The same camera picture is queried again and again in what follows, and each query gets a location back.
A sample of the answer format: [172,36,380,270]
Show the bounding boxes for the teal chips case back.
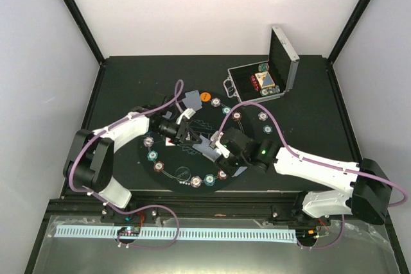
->
[258,63,269,72]

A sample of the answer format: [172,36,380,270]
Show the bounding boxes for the aluminium poker chip case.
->
[223,25,300,103]

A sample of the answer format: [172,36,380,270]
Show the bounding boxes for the round black poker mat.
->
[137,90,237,194]

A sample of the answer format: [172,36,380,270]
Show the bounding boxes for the boxed card deck in case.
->
[255,71,275,89]

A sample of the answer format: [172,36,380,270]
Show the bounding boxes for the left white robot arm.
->
[64,96,201,222]

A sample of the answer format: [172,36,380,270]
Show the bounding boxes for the brown chip mat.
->
[232,111,242,122]
[153,161,164,173]
[218,171,228,180]

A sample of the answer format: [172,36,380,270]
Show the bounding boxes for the teal chip mat top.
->
[222,107,231,115]

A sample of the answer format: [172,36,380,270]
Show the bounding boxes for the brown chip mat top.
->
[232,111,242,122]

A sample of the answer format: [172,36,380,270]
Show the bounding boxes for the red dice in case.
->
[250,75,260,91]

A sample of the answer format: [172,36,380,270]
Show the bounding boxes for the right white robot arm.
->
[210,128,392,225]

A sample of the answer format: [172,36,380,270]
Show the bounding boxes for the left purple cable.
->
[69,79,184,249]

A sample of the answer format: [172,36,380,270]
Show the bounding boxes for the white chip mat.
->
[190,176,202,188]
[211,98,221,107]
[143,136,154,148]

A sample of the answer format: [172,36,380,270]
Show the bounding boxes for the blue playing card deck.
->
[192,139,222,162]

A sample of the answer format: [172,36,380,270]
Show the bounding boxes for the white chip mat top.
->
[211,98,221,107]

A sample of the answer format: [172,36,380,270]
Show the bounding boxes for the teal chip mat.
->
[146,150,158,162]
[204,174,215,186]
[222,107,231,115]

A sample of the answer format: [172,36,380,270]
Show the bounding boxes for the blue card mat top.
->
[182,90,202,111]

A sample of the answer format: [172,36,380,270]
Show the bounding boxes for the white purple chip stack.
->
[258,112,268,121]

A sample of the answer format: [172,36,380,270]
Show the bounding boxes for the brown chip mat bottom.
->
[218,171,228,180]

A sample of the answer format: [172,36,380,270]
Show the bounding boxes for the light blue cable duct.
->
[54,225,297,244]

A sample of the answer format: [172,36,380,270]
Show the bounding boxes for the white chip mat bottom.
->
[190,176,202,188]

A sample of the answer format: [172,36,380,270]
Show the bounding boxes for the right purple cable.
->
[216,101,409,251]

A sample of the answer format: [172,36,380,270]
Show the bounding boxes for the blue card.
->
[163,111,173,119]
[232,166,247,178]

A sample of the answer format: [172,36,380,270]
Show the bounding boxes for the orange big blind button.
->
[200,92,211,102]

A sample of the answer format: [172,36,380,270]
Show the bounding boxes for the teal chips case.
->
[258,63,269,72]
[260,85,281,97]

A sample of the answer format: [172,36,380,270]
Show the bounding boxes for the face-up red diamonds card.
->
[165,139,175,146]

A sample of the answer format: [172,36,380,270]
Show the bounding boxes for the small circuit board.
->
[117,226,140,237]

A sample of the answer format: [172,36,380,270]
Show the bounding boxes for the teal poker chip stack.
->
[263,125,273,134]

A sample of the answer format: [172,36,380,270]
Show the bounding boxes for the teal chip mat bottom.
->
[204,174,215,186]

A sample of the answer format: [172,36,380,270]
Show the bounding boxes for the purple cable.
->
[216,101,409,251]
[69,79,184,249]

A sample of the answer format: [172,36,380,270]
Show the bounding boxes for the teal chips case front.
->
[260,85,281,97]

